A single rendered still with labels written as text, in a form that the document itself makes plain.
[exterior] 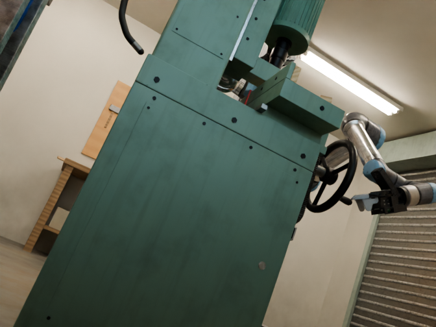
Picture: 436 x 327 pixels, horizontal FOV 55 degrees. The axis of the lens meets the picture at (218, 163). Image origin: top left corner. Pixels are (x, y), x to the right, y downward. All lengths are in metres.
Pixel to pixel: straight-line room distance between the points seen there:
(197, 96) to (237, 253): 0.44
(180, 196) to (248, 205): 0.19
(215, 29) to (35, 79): 3.53
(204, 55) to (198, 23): 0.10
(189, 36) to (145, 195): 0.53
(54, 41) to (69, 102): 0.67
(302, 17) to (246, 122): 0.54
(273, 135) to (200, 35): 0.39
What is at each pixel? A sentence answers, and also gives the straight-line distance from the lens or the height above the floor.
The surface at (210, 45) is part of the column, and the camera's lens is 1.36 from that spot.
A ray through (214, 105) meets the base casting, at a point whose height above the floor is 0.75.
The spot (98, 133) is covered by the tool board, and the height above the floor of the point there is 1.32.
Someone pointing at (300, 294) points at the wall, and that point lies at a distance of 5.48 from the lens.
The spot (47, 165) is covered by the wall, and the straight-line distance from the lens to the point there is 4.57.
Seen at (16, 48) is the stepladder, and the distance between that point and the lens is 0.72.
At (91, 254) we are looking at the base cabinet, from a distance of 1.07.
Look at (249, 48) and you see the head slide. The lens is 1.46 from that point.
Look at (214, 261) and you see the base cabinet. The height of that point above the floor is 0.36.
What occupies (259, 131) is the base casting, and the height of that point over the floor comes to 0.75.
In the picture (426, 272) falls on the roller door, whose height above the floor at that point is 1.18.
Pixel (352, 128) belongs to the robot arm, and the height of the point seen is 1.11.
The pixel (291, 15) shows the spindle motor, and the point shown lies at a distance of 1.58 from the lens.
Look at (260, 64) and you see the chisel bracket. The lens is 1.49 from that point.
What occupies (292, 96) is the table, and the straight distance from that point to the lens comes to 1.21.
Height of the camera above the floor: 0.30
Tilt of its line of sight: 16 degrees up
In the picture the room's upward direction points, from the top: 22 degrees clockwise
